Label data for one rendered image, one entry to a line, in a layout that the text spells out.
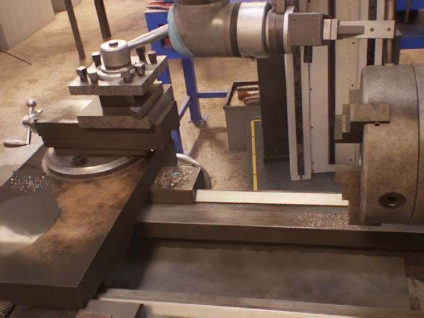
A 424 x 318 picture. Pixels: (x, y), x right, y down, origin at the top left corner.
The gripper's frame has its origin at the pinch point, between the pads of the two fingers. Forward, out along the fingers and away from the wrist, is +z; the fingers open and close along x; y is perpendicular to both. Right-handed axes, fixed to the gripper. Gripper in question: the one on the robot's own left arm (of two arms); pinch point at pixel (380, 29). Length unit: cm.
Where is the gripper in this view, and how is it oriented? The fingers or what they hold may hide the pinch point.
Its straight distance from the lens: 86.2
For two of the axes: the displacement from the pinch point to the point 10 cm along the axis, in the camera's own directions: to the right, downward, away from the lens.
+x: -3.2, 2.1, -9.3
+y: 0.0, 9.8, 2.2
